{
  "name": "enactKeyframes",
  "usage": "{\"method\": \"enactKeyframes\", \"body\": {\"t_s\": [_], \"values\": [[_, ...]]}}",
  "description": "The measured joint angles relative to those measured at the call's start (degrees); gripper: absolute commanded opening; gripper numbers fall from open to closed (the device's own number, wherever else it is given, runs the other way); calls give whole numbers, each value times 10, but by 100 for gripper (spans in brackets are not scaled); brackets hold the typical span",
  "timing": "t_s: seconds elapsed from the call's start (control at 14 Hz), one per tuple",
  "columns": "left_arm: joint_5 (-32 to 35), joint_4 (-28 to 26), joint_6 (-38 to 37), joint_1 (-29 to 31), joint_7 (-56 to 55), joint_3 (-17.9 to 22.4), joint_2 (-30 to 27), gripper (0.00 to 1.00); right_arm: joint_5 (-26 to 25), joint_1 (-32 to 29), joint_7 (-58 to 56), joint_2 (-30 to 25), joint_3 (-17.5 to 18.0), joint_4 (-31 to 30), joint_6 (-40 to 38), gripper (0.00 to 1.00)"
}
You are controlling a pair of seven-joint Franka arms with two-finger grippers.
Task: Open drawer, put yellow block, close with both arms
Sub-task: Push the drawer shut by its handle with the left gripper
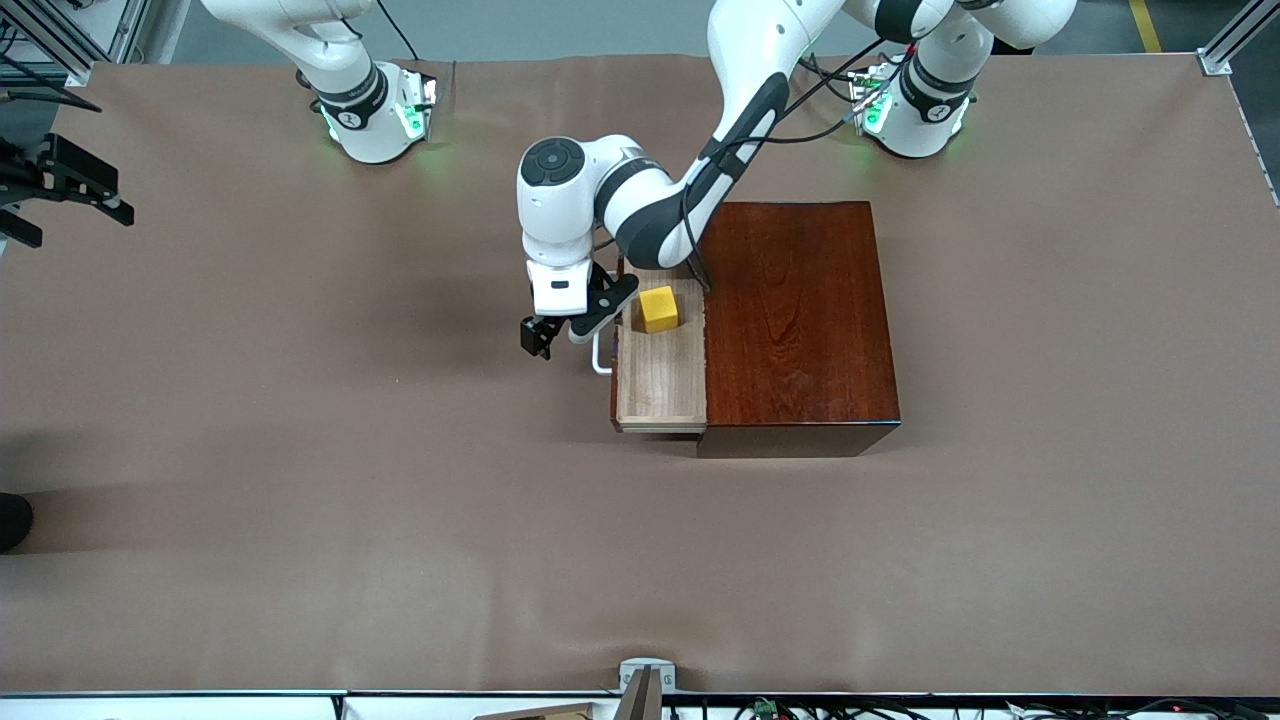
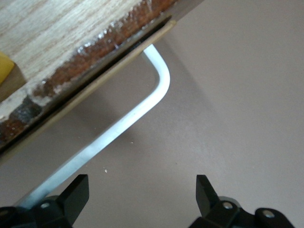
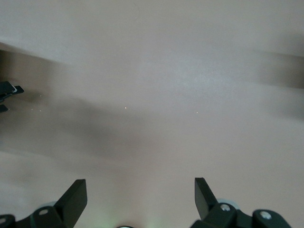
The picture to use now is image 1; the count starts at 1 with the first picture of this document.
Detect black shoe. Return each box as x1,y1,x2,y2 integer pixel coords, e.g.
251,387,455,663
0,493,35,555

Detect aluminium frame structure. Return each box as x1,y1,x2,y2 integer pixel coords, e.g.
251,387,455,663
0,0,153,87

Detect black left base cables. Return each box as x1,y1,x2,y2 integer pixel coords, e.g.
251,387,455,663
798,54,873,107

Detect wooden drawer with white handle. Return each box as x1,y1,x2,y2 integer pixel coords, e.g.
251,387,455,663
591,255,710,437

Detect aluminium profile bar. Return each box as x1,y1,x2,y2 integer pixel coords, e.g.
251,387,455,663
1196,0,1280,77

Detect black right base cable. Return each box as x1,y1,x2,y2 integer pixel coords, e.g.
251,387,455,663
374,0,420,64

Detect metal left base connector plate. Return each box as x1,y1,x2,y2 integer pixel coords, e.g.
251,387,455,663
847,62,894,137

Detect yellow block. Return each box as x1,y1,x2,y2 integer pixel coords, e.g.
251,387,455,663
638,286,681,335

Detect brown table cover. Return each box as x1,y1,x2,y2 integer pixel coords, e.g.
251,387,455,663
0,52,1280,699

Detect dark wooden drawer cabinet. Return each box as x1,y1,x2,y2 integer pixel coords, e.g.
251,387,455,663
696,201,902,460

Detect metal right base connector plate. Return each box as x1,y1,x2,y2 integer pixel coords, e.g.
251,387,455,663
394,62,442,142

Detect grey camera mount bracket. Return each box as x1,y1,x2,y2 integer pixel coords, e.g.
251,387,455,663
618,657,678,720

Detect white table edge rail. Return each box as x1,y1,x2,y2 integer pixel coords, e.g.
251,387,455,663
0,690,621,720

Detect metal base connector plate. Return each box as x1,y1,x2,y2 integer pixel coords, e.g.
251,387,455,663
394,62,442,142
847,62,894,137

